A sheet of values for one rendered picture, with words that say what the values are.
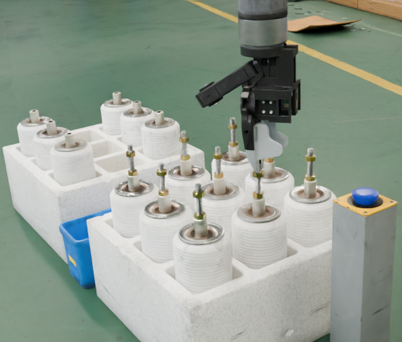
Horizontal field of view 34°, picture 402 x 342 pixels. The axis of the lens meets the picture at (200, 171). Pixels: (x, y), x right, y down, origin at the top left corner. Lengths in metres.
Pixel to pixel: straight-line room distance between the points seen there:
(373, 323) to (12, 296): 0.76
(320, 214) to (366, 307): 0.19
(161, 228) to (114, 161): 0.55
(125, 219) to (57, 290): 0.29
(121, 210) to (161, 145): 0.39
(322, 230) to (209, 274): 0.24
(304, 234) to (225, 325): 0.23
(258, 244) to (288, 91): 0.27
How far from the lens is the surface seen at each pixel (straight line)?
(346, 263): 1.06
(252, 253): 1.12
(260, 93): 1.02
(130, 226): 1.25
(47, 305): 1.42
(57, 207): 1.49
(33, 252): 1.63
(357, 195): 1.02
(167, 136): 1.59
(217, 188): 1.21
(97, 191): 1.50
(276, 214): 1.12
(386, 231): 1.04
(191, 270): 1.06
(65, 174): 1.51
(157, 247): 1.15
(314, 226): 1.18
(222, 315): 1.07
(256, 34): 0.99
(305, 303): 1.18
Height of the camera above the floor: 0.76
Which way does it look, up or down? 22 degrees down
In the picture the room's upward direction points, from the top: 4 degrees counter-clockwise
